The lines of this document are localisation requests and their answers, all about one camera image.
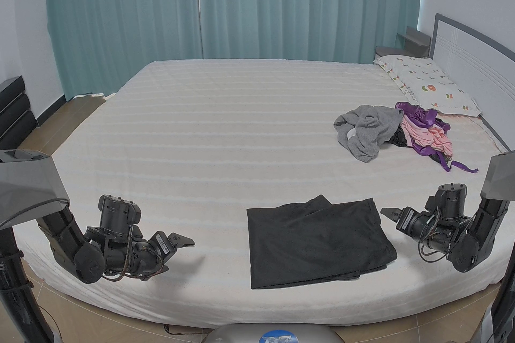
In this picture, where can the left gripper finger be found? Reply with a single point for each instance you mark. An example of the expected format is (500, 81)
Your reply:
(180, 246)
(186, 240)

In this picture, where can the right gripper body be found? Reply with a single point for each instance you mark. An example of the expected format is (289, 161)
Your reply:
(411, 221)

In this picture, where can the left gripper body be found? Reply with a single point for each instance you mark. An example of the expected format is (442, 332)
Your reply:
(159, 247)

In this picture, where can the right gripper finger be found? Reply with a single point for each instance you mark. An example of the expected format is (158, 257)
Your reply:
(390, 211)
(393, 218)

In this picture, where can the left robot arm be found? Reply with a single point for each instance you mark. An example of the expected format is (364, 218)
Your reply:
(28, 188)

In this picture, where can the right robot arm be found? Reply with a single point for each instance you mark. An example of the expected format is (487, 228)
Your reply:
(493, 208)

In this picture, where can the pile of clothes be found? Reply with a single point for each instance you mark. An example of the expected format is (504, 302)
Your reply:
(424, 134)

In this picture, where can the bed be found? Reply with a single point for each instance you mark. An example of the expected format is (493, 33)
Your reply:
(225, 132)

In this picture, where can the black garment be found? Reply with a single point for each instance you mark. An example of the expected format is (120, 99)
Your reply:
(318, 243)

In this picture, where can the grey garment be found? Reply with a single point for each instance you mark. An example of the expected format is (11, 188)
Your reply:
(364, 130)

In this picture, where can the white printed pillow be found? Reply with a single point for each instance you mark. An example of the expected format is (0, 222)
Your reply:
(430, 82)

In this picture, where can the grey bedside table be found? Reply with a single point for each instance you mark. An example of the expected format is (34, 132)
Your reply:
(404, 46)

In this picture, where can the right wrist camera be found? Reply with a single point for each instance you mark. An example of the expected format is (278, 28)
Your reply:
(451, 201)

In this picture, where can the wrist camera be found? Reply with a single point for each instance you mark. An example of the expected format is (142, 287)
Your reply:
(118, 214)
(451, 201)

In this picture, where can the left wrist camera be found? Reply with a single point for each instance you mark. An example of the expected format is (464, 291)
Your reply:
(118, 214)

